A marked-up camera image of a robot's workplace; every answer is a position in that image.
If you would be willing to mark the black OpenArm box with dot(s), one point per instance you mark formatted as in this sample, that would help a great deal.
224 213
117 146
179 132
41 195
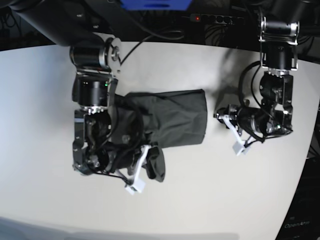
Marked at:
302 221

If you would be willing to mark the black power strip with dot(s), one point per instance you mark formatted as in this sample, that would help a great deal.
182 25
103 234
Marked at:
212 19

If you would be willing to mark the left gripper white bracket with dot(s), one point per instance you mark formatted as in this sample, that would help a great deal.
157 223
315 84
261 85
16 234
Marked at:
246 123

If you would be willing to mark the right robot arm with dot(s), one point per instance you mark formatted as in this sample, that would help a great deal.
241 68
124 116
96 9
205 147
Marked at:
108 128

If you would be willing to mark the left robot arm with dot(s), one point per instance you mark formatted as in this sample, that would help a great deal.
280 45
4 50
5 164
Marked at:
279 27

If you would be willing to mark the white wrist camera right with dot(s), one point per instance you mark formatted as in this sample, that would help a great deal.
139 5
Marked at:
137 186

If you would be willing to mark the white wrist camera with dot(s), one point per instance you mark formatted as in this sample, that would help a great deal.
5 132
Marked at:
137 186
240 149

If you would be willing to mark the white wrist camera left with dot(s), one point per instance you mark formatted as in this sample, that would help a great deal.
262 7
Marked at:
240 149

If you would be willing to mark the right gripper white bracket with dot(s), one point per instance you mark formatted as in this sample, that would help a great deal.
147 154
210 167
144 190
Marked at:
135 159

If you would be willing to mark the grey T-shirt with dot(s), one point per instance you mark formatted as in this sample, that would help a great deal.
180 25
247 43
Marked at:
163 120

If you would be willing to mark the blue box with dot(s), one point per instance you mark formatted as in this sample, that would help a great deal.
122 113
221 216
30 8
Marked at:
141 5

